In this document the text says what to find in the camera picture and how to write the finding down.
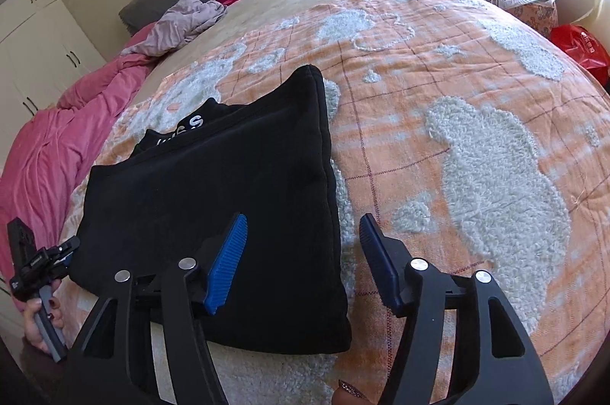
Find black turtleneck sweater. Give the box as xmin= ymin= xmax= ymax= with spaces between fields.
xmin=70 ymin=65 xmax=352 ymax=354

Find left hand red nails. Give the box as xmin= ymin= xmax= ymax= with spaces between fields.
xmin=23 ymin=280 xmax=64 ymax=354

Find right hand thumb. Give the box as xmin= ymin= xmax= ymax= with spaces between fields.
xmin=331 ymin=379 xmax=372 ymax=405

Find pink duvet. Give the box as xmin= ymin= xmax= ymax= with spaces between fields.
xmin=0 ymin=21 xmax=158 ymax=325

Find cream wardrobe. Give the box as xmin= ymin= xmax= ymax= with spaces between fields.
xmin=1 ymin=0 xmax=104 ymax=154

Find orange plaid fleece blanket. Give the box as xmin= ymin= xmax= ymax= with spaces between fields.
xmin=99 ymin=0 xmax=609 ymax=404

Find mauve crumpled garment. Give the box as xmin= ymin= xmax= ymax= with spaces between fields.
xmin=121 ymin=0 xmax=226 ymax=57

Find red plastic bag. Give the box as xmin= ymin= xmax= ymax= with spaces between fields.
xmin=550 ymin=24 xmax=610 ymax=89

